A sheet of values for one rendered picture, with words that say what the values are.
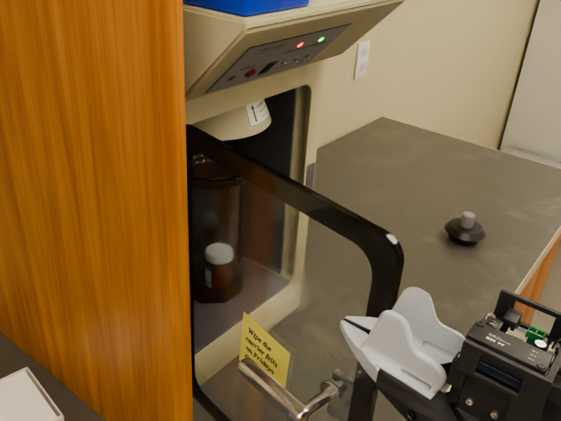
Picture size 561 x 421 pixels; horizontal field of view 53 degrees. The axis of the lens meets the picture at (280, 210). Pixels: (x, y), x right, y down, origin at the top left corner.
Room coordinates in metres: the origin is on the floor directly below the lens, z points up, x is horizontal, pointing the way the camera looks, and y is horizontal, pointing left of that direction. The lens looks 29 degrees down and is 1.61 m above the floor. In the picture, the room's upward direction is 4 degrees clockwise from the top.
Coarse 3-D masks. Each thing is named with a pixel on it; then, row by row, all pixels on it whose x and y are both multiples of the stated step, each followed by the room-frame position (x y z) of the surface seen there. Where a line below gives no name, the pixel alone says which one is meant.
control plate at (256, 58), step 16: (320, 32) 0.65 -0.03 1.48; (336, 32) 0.70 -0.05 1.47; (256, 48) 0.57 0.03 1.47; (272, 48) 0.60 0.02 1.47; (288, 48) 0.63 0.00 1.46; (304, 48) 0.67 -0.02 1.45; (320, 48) 0.72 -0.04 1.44; (240, 64) 0.58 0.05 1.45; (256, 64) 0.61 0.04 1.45; (288, 64) 0.69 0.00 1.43; (224, 80) 0.59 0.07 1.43; (240, 80) 0.62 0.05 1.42
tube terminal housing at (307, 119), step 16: (320, 64) 0.83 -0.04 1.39; (256, 80) 0.71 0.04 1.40; (272, 80) 0.74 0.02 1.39; (288, 80) 0.76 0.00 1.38; (304, 80) 0.80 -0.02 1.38; (320, 80) 0.83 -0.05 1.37; (208, 96) 0.64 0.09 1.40; (224, 96) 0.66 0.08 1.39; (240, 96) 0.68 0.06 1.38; (256, 96) 0.71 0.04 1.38; (304, 96) 0.85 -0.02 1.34; (320, 96) 0.83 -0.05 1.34; (192, 112) 0.62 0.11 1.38; (208, 112) 0.64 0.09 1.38; (224, 112) 0.66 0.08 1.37; (304, 112) 0.85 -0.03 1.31; (320, 112) 0.84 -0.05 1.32; (304, 128) 0.85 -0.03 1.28; (304, 144) 0.85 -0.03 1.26; (304, 160) 0.85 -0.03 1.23; (304, 176) 0.81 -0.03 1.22
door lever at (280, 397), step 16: (240, 368) 0.40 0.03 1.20; (256, 368) 0.40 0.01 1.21; (256, 384) 0.39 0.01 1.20; (272, 384) 0.38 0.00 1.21; (272, 400) 0.37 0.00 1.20; (288, 400) 0.36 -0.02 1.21; (320, 400) 0.37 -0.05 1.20; (336, 400) 0.38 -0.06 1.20; (288, 416) 0.35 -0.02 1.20; (304, 416) 0.35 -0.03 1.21
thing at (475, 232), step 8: (464, 216) 1.11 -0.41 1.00; (472, 216) 1.10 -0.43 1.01; (448, 224) 1.12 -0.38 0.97; (456, 224) 1.12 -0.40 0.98; (464, 224) 1.10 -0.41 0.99; (472, 224) 1.10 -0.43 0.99; (448, 232) 1.10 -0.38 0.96; (456, 232) 1.09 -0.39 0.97; (464, 232) 1.08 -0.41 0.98; (472, 232) 1.08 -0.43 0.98; (480, 232) 1.09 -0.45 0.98; (456, 240) 1.09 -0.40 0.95; (464, 240) 1.07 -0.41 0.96; (472, 240) 1.07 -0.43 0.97; (480, 240) 1.08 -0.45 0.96
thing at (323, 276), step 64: (192, 128) 0.55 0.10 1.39; (192, 192) 0.55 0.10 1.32; (256, 192) 0.47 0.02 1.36; (192, 256) 0.55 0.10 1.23; (256, 256) 0.47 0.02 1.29; (320, 256) 0.41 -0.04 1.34; (384, 256) 0.36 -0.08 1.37; (192, 320) 0.55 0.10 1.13; (256, 320) 0.47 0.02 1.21; (320, 320) 0.40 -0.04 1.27; (192, 384) 0.56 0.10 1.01; (320, 384) 0.40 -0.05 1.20
